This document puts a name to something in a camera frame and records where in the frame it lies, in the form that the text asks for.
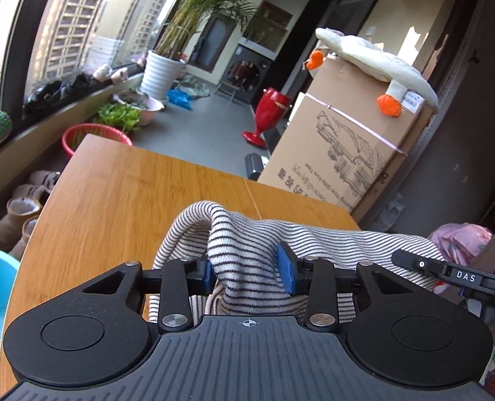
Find striped knit garment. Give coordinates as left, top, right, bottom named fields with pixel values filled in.
left=149, top=201, right=446, bottom=326

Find pink bag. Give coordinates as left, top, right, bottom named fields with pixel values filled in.
left=429, top=223, right=493, bottom=266

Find dark front-loading washing machine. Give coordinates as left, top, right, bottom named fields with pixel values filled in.
left=220, top=46, right=275, bottom=103

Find white goose plush toy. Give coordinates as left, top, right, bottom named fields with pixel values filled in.
left=306, top=28, right=439, bottom=117

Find large printed cardboard box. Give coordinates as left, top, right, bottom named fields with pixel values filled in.
left=258, top=52, right=435, bottom=235

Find white plastic bag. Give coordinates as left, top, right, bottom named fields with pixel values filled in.
left=380, top=192, right=407, bottom=231

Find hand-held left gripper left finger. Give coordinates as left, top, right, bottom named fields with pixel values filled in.
left=82, top=255, right=212, bottom=331

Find black roller device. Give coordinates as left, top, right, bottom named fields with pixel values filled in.
left=244, top=153, right=270, bottom=181

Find black shoe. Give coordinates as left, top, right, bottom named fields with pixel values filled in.
left=64, top=73, right=94, bottom=93
left=24, top=80, right=65, bottom=108

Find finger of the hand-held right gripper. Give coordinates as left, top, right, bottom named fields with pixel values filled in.
left=391, top=250, right=449, bottom=278

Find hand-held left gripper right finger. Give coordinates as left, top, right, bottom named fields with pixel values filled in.
left=275, top=242, right=402, bottom=331

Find red goblet-shaped stool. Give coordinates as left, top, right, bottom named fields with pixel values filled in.
left=242, top=88, right=292, bottom=148

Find pale pink shoes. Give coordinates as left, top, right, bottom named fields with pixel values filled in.
left=93, top=63, right=130, bottom=83

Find white cabinet with dark door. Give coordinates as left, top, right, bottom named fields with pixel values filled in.
left=187, top=0, right=294, bottom=73

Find pink basin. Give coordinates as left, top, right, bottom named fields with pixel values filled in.
left=114, top=92, right=165, bottom=127

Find blue plastic bag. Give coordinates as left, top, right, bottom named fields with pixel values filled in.
left=166, top=89, right=194, bottom=111

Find green leafy plants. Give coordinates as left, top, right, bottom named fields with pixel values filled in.
left=93, top=102, right=143, bottom=133

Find beige boots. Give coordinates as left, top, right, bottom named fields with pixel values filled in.
left=0, top=170, right=61, bottom=260

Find red basin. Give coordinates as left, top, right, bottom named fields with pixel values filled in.
left=62, top=123, right=133, bottom=159

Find potted palm in white pot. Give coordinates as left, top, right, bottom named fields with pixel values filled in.
left=141, top=0, right=298, bottom=102

